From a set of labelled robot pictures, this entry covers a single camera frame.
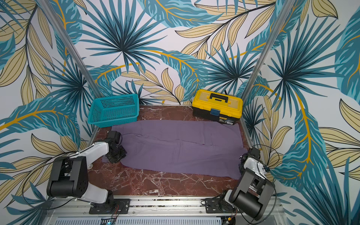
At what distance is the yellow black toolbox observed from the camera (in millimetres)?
982

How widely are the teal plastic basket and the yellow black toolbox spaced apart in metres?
0.47

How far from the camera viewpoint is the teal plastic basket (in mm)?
1095
